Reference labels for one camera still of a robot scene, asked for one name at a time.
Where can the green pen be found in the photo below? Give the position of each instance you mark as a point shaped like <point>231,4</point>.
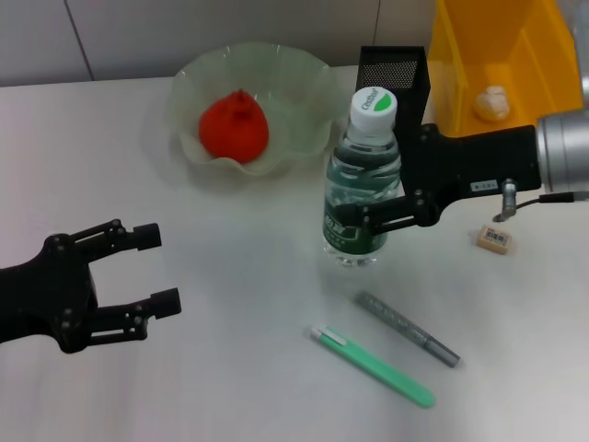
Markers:
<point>377,368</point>

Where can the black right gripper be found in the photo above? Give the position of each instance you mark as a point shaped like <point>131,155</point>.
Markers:
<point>474,161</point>

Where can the green glass fruit bowl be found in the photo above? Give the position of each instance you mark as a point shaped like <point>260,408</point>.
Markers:
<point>285,73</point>

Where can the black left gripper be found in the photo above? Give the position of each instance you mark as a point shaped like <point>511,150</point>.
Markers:
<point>55,294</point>

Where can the clear green-label water bottle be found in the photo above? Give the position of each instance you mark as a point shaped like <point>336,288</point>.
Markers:
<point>363,156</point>

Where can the black mesh pen holder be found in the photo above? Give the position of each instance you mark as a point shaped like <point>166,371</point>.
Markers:
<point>391,69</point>

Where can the beige eraser with barcode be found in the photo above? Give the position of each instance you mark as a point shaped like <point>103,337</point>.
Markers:
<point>494,237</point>

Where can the grey glitter pen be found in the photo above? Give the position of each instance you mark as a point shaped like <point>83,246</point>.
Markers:
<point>400,324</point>

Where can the yellow plastic bin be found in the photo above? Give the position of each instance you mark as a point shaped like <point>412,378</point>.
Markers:
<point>506,55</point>

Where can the white paper ball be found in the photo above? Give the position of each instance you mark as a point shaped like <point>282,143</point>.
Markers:
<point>491,103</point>

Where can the red-orange soft orange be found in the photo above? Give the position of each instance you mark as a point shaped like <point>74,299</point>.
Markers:
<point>234,129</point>

